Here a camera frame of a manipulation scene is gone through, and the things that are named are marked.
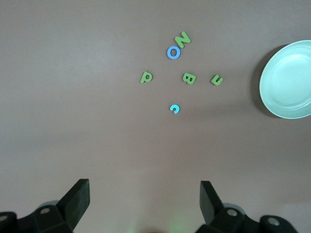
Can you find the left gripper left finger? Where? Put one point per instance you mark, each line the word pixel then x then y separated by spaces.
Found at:
pixel 73 206

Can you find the cyan foam letter c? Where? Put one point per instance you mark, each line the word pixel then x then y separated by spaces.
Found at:
pixel 175 106

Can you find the light green plate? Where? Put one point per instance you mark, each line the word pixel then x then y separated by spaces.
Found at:
pixel 286 80

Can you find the blue foam letter O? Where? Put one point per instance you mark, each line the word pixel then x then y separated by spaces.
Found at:
pixel 168 53

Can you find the green foam letter B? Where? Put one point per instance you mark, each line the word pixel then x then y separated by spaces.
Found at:
pixel 189 78

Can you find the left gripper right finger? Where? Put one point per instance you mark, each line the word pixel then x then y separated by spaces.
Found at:
pixel 213 208

